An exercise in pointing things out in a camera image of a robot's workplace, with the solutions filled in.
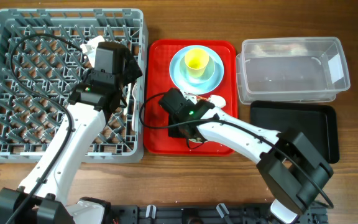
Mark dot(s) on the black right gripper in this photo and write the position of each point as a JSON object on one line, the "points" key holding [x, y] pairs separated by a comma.
{"points": [[173, 121]]}

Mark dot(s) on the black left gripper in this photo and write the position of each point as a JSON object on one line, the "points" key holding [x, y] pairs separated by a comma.
{"points": [[130, 76]]}

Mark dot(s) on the white napkin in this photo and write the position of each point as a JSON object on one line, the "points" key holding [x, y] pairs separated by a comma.
{"points": [[217, 100]]}

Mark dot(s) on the white plastic fork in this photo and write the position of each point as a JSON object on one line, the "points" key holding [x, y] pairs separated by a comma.
{"points": [[129, 88]]}

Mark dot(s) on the red snack wrapper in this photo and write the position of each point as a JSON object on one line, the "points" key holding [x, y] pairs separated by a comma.
{"points": [[199, 98]]}

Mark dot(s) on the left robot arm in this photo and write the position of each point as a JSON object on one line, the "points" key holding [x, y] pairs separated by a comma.
{"points": [[42, 196]]}

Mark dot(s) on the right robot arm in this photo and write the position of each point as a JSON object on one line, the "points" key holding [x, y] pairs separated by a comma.
{"points": [[292, 168]]}

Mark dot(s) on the grey dishwasher rack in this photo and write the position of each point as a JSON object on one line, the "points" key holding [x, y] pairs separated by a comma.
{"points": [[41, 62]]}

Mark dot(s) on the red plastic tray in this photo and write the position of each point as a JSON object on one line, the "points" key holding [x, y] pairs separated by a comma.
{"points": [[158, 80]]}

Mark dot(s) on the light blue plate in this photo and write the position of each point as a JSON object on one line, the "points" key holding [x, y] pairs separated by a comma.
{"points": [[182, 84]]}

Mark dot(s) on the small green bowl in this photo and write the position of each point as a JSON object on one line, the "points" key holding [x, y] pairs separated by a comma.
{"points": [[207, 74]]}

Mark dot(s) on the yellow plastic cup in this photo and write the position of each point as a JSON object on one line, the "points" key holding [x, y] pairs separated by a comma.
{"points": [[196, 61]]}

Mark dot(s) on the clear plastic bin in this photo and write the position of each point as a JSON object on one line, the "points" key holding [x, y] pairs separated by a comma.
{"points": [[291, 69]]}

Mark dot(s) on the black tray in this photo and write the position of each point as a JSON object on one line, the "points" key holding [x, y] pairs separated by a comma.
{"points": [[317, 122]]}

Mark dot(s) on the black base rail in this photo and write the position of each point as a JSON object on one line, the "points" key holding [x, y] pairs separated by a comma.
{"points": [[249, 213]]}

